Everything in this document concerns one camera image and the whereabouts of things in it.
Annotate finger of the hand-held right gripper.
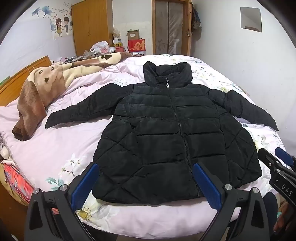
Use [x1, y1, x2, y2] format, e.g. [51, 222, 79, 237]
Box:
[257, 148, 281, 173]
[275, 147, 296, 168]

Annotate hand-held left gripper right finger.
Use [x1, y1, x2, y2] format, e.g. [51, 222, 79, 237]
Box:
[193, 162, 271, 241]

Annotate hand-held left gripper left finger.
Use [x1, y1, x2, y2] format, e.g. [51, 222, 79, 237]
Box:
[24, 162, 100, 241]

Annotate black puffer jacket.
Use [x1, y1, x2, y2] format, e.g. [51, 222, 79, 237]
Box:
[45, 61, 279, 206]

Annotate person's right hand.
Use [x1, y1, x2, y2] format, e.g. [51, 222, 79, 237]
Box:
[273, 201, 296, 233]

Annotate pink floral duvet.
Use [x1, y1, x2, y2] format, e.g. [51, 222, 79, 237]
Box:
[0, 54, 292, 239]

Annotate red plaid pillow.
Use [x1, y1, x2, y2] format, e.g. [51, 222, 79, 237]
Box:
[0, 160, 58, 209]

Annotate brown dog print blanket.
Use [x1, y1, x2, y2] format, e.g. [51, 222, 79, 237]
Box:
[12, 51, 133, 141]

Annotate wooden headboard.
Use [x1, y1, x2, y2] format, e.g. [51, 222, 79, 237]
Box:
[0, 56, 52, 107]

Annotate white plastic bag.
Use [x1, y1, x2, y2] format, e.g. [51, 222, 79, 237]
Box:
[90, 41, 110, 55]

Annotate red box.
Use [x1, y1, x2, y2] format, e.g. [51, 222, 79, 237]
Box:
[128, 39, 146, 54]

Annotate hanging bag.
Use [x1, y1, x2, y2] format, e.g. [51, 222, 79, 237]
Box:
[191, 5, 203, 29]

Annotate wooden wardrobe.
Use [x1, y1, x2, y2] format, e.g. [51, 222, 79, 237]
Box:
[71, 0, 114, 57]

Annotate wooden door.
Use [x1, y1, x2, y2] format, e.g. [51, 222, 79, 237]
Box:
[151, 0, 192, 56]

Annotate cartoon couple wall poster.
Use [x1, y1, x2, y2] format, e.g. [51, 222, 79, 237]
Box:
[50, 15, 73, 40]

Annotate blue flower wall sticker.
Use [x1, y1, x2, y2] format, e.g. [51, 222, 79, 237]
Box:
[31, 5, 55, 18]

